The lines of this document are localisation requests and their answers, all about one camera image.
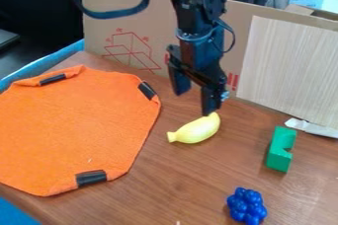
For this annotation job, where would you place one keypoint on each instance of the green block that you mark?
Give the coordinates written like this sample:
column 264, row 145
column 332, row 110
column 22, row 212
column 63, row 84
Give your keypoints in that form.
column 280, row 150

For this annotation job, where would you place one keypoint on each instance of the cardboard box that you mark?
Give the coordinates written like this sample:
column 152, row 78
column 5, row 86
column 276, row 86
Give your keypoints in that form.
column 145, row 31

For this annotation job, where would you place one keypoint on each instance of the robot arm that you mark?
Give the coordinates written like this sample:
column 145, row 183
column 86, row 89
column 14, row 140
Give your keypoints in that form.
column 198, row 2

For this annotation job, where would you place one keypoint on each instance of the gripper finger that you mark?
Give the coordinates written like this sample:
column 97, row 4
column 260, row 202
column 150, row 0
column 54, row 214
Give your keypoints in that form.
column 179, row 82
column 211, row 101

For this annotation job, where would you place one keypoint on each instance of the blue toy grapes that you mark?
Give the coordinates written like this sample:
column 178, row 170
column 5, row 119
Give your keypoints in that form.
column 246, row 206

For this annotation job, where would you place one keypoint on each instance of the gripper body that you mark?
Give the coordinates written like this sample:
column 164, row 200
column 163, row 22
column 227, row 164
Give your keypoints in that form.
column 200, row 53

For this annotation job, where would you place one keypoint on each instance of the yellow toy banana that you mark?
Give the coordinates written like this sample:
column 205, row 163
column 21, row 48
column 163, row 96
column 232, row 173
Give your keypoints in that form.
column 196, row 131

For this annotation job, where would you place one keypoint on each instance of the wooden board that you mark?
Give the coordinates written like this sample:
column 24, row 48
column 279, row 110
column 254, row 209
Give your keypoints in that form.
column 290, row 71

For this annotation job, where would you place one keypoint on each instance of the orange cloth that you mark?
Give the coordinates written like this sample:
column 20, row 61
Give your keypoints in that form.
column 72, row 127

